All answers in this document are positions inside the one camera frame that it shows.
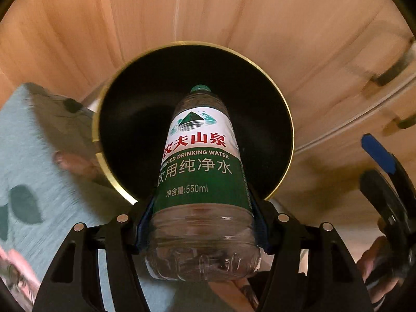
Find green label water bottle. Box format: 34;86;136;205
145;84;261;282

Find wooden kitchen cabinets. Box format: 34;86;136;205
1;0;415;228

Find black round trash bin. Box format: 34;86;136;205
92;41;295;204

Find right hand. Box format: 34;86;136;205
356;217;403;311

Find left hand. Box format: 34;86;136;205
208;278;259;312

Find teal floral tablecloth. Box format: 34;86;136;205
1;83;226;311

